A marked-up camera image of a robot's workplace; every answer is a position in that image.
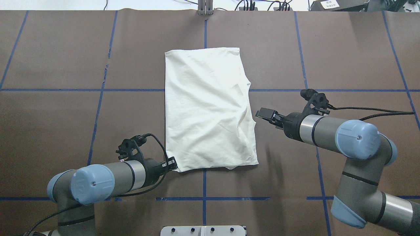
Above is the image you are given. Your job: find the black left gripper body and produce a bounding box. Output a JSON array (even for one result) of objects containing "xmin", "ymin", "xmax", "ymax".
[{"xmin": 115, "ymin": 136, "xmax": 164, "ymax": 187}]

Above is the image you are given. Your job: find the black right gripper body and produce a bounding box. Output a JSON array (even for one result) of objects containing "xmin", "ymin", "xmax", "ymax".
[{"xmin": 283, "ymin": 89, "xmax": 330, "ymax": 141}]

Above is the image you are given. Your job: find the cream cat print t-shirt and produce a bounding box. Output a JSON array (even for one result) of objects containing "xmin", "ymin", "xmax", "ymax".
[{"xmin": 164, "ymin": 47, "xmax": 259, "ymax": 173}]

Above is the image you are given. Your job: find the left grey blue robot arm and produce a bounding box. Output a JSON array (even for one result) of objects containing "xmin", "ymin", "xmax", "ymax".
[{"xmin": 24, "ymin": 133, "xmax": 177, "ymax": 236}]

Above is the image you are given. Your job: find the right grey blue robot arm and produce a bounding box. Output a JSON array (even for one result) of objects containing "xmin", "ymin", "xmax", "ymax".
[{"xmin": 256, "ymin": 89, "xmax": 420, "ymax": 236}]

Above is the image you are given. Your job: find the black box with white label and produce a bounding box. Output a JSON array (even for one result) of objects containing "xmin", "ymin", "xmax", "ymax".
[{"xmin": 309, "ymin": 0, "xmax": 369, "ymax": 12}]

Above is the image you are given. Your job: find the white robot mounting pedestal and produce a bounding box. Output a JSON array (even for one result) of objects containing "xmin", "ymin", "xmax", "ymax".
[{"xmin": 160, "ymin": 225, "xmax": 247, "ymax": 236}]

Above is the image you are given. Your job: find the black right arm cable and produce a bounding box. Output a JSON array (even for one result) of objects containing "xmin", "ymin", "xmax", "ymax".
[{"xmin": 328, "ymin": 105, "xmax": 416, "ymax": 122}]

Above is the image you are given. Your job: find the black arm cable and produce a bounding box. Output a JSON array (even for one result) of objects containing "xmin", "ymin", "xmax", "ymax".
[
  {"xmin": 20, "ymin": 133, "xmax": 169, "ymax": 236},
  {"xmin": 328, "ymin": 105, "xmax": 416, "ymax": 122}
]

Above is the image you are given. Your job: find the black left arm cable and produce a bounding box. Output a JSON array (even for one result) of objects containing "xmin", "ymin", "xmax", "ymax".
[{"xmin": 20, "ymin": 133, "xmax": 169, "ymax": 236}]

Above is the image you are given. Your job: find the aluminium frame post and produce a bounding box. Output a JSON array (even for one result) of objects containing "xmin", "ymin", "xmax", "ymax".
[{"xmin": 198, "ymin": 0, "xmax": 214, "ymax": 15}]

